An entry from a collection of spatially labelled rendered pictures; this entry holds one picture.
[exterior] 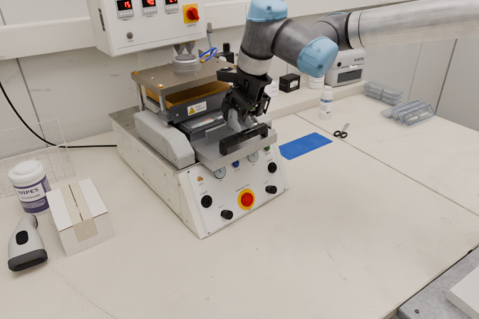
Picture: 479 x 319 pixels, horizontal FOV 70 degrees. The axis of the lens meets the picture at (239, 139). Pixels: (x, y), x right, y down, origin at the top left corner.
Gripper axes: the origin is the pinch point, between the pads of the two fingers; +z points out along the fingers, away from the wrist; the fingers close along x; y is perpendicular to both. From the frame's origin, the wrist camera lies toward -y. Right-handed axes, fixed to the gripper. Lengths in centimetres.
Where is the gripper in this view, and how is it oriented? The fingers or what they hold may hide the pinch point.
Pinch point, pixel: (231, 125)
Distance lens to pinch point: 91.3
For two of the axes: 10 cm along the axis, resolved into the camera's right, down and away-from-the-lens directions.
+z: -2.0, 6.9, 7.0
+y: 6.0, 6.5, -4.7
